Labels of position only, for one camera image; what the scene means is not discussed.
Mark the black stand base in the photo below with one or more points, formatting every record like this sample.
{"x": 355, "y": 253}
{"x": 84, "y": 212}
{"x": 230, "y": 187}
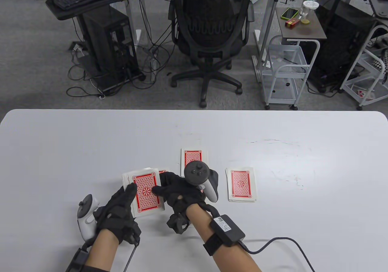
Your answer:
{"x": 121, "y": 82}

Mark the person's left forearm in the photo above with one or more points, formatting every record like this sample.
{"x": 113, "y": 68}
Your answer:
{"x": 103, "y": 247}

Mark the aluminium frame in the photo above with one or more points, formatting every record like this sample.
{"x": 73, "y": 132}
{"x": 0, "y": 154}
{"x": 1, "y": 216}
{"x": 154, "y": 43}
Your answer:
{"x": 270, "y": 20}

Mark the black white right hand controller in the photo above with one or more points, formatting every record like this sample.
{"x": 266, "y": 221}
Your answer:
{"x": 195, "y": 172}

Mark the small red box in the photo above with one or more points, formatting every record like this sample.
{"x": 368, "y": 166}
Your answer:
{"x": 291, "y": 23}

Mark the black left forearm sensor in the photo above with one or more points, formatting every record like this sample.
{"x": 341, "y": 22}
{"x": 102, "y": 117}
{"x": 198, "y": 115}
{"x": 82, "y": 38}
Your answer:
{"x": 78, "y": 260}

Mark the white desk leg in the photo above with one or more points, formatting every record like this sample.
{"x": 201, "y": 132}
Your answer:
{"x": 130, "y": 20}

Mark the deck of red-backed cards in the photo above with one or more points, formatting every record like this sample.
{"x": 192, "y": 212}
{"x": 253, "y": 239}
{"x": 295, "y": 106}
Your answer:
{"x": 145, "y": 181}

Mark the person's right hand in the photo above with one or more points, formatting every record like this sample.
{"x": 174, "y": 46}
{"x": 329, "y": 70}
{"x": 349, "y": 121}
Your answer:
{"x": 178, "y": 193}

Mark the clear lidded jar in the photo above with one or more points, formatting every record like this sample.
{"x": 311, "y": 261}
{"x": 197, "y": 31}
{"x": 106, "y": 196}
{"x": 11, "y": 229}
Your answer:
{"x": 309, "y": 11}

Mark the black computer tower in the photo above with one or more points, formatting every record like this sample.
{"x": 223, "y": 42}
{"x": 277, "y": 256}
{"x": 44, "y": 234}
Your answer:
{"x": 339, "y": 41}
{"x": 106, "y": 38}

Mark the person's left hand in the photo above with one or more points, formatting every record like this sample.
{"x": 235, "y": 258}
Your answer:
{"x": 115, "y": 216}

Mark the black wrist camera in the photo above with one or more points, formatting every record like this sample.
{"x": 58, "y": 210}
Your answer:
{"x": 132, "y": 232}
{"x": 178, "y": 223}

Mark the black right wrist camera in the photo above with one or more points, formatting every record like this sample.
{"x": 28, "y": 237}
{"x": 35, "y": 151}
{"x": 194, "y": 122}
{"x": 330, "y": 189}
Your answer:
{"x": 178, "y": 223}

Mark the black white checkered board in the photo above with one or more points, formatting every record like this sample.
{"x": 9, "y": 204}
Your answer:
{"x": 382, "y": 61}

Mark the pile of dealt red-backed cards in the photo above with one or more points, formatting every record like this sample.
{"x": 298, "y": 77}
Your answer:
{"x": 163, "y": 171}
{"x": 192, "y": 155}
{"x": 241, "y": 184}

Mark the black wrist sensor box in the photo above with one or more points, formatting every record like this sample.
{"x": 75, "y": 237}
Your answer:
{"x": 227, "y": 229}

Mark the brown side table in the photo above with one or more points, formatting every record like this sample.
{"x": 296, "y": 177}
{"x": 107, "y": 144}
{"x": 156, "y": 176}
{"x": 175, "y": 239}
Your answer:
{"x": 315, "y": 31}

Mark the red white card pack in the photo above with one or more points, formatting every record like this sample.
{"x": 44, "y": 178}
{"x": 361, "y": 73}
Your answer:
{"x": 365, "y": 94}

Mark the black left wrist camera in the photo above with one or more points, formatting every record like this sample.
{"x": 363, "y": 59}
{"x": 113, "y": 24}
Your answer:
{"x": 132, "y": 232}

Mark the white left hand controller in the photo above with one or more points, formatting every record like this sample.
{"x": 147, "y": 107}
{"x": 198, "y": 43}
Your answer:
{"x": 86, "y": 228}

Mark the person's right forearm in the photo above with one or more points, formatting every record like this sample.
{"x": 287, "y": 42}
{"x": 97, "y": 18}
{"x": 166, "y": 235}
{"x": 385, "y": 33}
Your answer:
{"x": 233, "y": 253}

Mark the green-edged smartphone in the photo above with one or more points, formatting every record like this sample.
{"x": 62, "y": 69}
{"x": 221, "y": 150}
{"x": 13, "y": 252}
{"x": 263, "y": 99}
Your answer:
{"x": 289, "y": 13}

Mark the black mesh office chair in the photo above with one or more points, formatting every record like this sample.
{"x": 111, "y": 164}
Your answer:
{"x": 212, "y": 57}

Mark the white metal cart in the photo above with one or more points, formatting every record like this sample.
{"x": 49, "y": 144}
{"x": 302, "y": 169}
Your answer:
{"x": 353, "y": 94}
{"x": 292, "y": 76}

